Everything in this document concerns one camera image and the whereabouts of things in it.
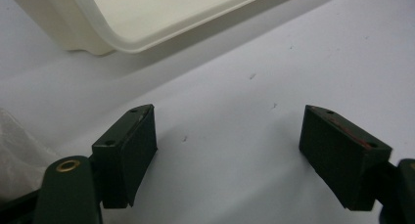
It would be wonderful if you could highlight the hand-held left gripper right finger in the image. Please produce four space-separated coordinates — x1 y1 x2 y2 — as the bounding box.
299 105 392 212

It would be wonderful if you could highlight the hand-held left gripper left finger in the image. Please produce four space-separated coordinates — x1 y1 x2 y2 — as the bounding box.
92 104 159 209

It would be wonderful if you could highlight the white plastic bin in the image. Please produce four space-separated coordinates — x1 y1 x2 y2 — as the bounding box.
4 0 282 57

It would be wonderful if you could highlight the clear smiley plastic bag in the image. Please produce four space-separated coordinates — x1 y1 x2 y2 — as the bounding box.
0 108 63 203

